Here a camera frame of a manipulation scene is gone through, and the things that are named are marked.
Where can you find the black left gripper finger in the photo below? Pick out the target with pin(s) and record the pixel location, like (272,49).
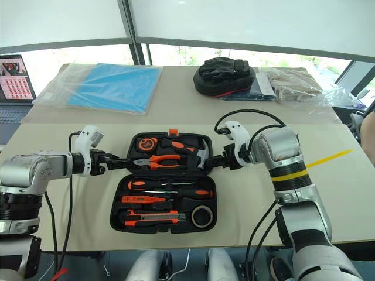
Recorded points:
(120,159)
(121,165)

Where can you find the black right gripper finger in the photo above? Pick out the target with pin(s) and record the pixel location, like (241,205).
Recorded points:
(215,165)
(215,159)

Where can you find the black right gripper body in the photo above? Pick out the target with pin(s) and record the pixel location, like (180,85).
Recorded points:
(230,159)

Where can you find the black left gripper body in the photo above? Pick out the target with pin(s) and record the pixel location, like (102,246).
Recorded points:
(96,162)

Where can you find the orange black screwdriver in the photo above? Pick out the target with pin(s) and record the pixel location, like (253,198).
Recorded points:
(140,184)
(199,193)

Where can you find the orange voltage tester pen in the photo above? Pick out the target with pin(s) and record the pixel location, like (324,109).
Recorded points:
(137,199)

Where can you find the black electrical tape roll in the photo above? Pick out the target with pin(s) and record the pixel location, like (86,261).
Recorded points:
(194,218)

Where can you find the black tool case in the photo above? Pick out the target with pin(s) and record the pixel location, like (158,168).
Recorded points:
(164,205)

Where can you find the orange black utility knife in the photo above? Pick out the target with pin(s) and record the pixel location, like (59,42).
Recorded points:
(146,218)

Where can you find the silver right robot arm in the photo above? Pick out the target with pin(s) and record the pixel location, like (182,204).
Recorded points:
(299,210)

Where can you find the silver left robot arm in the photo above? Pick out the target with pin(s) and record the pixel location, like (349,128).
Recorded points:
(26,172)

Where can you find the orange black tape measure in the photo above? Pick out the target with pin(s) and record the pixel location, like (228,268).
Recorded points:
(147,144)

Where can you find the dark blue flat pouch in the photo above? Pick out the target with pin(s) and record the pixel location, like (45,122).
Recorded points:
(249,96)

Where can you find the blue sheet stack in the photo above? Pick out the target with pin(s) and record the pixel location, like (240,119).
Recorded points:
(117,87)

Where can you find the clear plastic bag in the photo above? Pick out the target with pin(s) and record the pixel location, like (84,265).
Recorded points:
(55,90)

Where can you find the black gloves bundle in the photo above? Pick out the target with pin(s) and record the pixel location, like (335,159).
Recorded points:
(222,76)

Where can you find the white flat card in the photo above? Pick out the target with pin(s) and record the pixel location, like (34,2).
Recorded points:
(265,83)

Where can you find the black table support bar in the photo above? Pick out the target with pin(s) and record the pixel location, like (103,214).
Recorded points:
(85,254)

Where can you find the clear bag of beige cloth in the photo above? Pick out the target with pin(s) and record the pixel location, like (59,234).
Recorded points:
(296,86)

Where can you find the grey rounded robot leg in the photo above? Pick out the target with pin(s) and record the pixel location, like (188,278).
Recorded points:
(221,266)
(148,266)

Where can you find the open laptop computer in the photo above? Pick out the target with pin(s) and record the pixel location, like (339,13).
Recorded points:
(14,85)

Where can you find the red tie strip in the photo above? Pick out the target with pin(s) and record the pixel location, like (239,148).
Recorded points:
(60,274)

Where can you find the dark shoe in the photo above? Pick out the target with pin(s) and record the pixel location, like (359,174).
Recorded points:
(279,269)

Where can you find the dark office chair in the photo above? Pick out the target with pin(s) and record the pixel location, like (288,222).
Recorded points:
(356,121)

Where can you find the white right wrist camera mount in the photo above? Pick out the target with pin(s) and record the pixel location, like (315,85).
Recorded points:
(238,134)

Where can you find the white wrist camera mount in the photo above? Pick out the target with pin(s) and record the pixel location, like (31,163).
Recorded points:
(85,137)
(238,134)

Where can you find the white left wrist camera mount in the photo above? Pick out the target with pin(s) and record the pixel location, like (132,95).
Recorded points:
(85,137)

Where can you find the grey window frame post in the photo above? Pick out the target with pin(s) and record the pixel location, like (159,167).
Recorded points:
(134,32)

